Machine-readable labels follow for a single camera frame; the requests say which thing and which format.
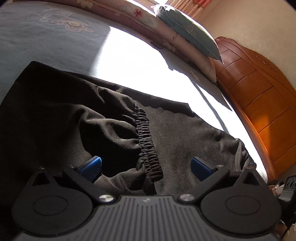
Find blue pillow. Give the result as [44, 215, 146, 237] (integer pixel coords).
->
[151, 4, 225, 65]

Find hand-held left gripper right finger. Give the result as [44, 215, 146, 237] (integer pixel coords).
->
[179, 156, 267, 205]

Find pink floral folded quilt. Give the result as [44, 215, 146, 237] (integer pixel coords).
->
[66, 0, 217, 83]

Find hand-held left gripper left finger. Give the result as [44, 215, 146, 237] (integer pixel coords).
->
[31, 156, 115, 205]

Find blue floral bed sheet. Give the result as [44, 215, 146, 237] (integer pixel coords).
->
[0, 0, 269, 181]

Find wooden headboard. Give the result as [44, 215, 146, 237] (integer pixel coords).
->
[213, 36, 296, 181]

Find black printed pants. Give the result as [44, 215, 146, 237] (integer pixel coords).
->
[0, 61, 258, 195]

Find pink patterned curtain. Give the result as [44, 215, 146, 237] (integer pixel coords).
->
[171, 0, 216, 22]

